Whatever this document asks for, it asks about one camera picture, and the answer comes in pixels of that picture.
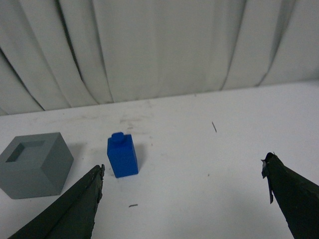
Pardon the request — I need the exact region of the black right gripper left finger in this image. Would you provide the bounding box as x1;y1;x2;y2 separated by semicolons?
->
10;165;105;239

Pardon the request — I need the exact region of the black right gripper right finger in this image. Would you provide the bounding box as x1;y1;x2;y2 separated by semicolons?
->
262;152;319;239

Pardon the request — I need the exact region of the blue block part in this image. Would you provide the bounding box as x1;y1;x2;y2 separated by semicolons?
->
107;132;139;178

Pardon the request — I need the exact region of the gray cube base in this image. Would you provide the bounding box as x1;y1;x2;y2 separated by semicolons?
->
0;132;74;199

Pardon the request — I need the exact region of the white curtain backdrop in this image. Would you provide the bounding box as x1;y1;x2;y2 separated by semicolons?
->
0;0;319;116

